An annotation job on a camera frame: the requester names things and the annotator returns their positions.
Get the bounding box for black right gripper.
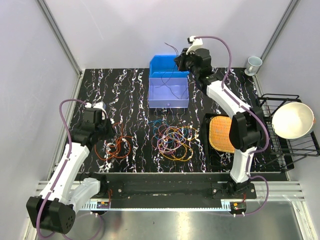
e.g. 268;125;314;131
173;48;199;78

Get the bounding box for orange thin cable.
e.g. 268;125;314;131
94;121;133;160

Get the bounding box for blue thin cable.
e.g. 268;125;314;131
148;118;183;145

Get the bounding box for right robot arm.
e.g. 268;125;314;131
174;47;270;199

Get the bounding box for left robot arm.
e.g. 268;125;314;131
26;107;115;239

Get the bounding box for blue plastic bin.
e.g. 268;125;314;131
149;55;189;78

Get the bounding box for lavender plastic tray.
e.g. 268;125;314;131
148;77;189;109

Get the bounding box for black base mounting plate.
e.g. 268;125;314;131
89;172;257;209

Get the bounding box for woven orange bamboo mat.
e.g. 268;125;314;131
208;115;236;154

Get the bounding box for white ceramic mug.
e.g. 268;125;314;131
244;56;263;77

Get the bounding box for black plastic tray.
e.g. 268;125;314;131
200;113;234;172

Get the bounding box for large white bowl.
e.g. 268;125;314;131
271;102;316;140

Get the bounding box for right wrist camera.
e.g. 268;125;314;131
186;35;203;55

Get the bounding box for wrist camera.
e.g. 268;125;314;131
92;101;108;120
186;35;203;55

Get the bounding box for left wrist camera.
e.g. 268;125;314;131
92;101;108;120

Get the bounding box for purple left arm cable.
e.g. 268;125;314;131
36;99;105;240

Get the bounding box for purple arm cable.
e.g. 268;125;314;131
36;99;105;240
199;35;270;217

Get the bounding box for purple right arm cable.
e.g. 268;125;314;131
199;35;270;217

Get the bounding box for pink thin cable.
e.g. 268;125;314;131
156;126;191;155

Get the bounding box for black wire dish rack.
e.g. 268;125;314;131
251;93;320;172

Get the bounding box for aluminium frame rail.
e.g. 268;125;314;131
79;181;305;212

